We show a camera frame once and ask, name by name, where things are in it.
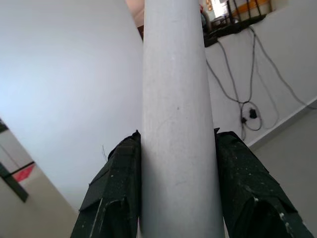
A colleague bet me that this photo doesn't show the black wall shelf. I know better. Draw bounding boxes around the black wall shelf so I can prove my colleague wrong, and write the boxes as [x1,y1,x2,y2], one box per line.
[202,0,273,48]

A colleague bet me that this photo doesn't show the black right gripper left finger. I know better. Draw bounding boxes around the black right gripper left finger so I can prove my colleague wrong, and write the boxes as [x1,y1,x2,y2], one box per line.
[71,128,143,238]

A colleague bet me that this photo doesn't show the thin wall power cable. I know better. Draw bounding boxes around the thin wall power cable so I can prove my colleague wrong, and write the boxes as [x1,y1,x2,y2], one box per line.
[239,26,263,132]
[254,29,317,110]

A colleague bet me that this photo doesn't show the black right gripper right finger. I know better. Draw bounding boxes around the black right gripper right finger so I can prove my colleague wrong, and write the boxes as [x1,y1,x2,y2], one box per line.
[214,127,315,238]

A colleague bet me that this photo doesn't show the white plastic table leg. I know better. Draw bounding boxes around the white plastic table leg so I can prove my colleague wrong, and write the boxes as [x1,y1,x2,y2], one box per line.
[138,0,226,238]

